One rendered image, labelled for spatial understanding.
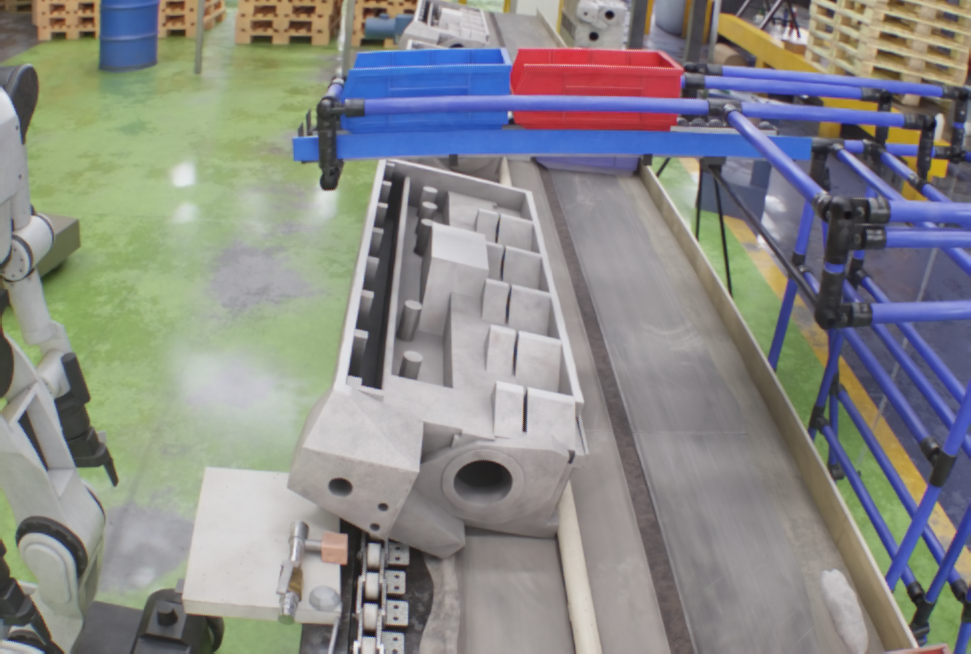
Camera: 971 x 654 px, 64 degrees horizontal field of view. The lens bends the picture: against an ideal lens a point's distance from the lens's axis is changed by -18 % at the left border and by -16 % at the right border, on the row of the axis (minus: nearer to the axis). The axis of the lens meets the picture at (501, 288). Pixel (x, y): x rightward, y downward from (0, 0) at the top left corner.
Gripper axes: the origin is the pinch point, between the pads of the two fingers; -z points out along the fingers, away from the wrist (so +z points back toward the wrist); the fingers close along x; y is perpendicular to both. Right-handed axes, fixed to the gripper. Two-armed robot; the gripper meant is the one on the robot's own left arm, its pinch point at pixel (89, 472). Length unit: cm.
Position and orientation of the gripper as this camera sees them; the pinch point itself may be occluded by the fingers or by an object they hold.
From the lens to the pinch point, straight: 180.4
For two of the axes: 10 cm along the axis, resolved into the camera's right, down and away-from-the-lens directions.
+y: -0.4, -4.4, 9.0
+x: 9.9, -1.0, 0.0
